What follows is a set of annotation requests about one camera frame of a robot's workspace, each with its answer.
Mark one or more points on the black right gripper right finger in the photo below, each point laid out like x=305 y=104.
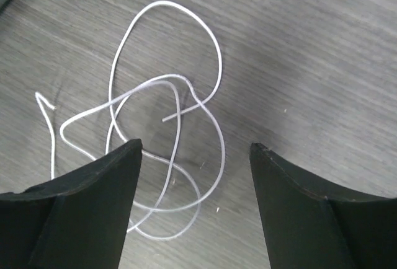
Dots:
x=311 y=222

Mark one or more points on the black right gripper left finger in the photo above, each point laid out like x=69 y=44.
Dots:
x=77 y=220

